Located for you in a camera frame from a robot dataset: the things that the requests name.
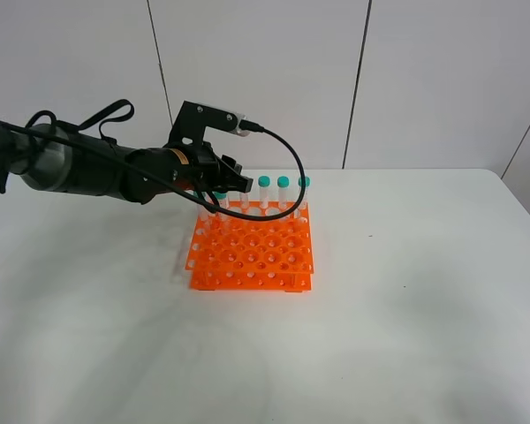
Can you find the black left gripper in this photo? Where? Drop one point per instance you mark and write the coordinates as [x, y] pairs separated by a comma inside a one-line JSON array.
[[201, 169]]

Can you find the teal capped tube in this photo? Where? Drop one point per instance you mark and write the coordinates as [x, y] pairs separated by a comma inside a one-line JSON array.
[[223, 216]]

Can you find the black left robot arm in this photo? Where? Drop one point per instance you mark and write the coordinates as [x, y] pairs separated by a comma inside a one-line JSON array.
[[55, 156]]

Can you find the second row left tube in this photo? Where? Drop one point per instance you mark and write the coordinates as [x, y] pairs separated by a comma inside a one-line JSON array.
[[201, 216]]

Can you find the orange test tube rack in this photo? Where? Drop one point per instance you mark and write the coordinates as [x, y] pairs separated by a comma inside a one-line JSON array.
[[236, 255]]

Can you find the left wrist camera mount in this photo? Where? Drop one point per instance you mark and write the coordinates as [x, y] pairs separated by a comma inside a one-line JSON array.
[[193, 119]]

